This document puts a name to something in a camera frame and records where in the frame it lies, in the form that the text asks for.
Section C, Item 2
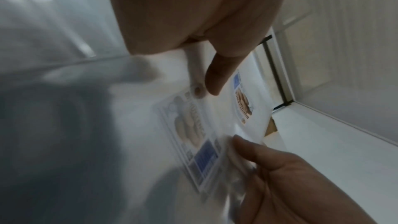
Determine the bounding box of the person's left hand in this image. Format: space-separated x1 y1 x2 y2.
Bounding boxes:
104 0 291 96

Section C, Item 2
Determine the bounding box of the black metal frame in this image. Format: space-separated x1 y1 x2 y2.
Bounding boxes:
262 34 294 110

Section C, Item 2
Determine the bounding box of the stack of clear bags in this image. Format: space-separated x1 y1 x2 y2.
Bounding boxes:
0 46 273 224

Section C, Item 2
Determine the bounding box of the heap of tilted cardboard boxes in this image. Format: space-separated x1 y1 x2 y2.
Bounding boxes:
264 117 278 136

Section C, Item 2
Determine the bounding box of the person's right hand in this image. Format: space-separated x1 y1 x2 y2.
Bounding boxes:
231 134 379 224

